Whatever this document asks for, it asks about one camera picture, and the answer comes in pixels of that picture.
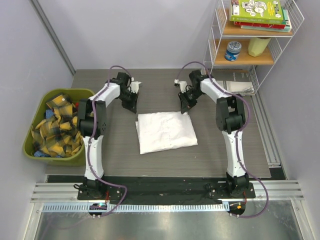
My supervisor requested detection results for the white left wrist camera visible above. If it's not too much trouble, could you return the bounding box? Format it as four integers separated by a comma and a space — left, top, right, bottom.
129, 77, 142, 94

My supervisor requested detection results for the white slotted cable duct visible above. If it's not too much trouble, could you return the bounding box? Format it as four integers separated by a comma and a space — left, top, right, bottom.
42, 202, 230, 214

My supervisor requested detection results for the blue white round tin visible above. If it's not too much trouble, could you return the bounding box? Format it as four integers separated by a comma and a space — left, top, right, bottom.
224, 41, 242, 62

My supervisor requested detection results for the green top book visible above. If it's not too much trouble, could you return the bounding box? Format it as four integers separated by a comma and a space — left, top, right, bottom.
229, 0, 285, 25

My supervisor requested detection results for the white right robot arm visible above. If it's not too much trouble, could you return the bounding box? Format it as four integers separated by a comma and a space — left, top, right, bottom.
174, 70, 250, 198

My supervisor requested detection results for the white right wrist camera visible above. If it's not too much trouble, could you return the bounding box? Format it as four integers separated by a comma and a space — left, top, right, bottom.
174, 79, 193, 93

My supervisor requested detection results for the aluminium rail frame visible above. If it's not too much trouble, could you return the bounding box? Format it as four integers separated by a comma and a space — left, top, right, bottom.
31, 180, 305, 203

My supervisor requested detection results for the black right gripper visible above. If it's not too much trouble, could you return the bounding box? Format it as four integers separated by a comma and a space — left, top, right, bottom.
178, 88, 204, 114

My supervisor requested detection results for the olive green plastic bin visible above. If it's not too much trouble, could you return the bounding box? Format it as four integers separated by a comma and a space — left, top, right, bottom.
22, 88, 94, 167

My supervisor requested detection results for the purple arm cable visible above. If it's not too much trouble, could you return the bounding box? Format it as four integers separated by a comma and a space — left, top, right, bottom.
176, 61, 270, 220
89, 65, 135, 218

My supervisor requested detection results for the grey setup guide booklet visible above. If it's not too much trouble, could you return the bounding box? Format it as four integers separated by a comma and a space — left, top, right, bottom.
213, 70, 255, 95

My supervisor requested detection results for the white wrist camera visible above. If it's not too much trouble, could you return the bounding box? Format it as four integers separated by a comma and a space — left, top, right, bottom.
129, 77, 142, 94
174, 79, 193, 93

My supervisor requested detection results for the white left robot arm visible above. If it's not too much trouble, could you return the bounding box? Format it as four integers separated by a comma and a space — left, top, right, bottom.
77, 72, 140, 200

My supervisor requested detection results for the white long sleeve shirt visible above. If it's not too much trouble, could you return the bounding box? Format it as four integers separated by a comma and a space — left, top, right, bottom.
135, 111, 198, 155

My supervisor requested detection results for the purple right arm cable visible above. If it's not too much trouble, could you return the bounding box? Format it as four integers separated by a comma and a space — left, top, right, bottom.
176, 61, 270, 220

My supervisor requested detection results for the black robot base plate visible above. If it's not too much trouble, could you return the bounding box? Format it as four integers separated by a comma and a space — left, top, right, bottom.
73, 176, 256, 206

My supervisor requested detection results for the white wire shelf rack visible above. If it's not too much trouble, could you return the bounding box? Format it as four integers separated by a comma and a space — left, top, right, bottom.
202, 0, 305, 96

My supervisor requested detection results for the pale yellow faceted cup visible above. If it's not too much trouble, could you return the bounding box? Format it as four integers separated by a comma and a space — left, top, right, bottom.
248, 37, 271, 57

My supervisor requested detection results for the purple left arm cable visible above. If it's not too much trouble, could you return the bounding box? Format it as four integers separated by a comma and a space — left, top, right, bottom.
89, 65, 135, 218

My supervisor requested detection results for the red middle book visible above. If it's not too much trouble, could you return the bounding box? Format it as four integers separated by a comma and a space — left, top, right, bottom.
233, 21, 286, 30

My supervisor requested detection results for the yellow plaid flannel shirt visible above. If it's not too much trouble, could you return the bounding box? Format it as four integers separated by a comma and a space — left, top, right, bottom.
31, 93, 83, 158

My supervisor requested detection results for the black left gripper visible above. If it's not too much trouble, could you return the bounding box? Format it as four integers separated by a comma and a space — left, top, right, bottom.
118, 90, 139, 114

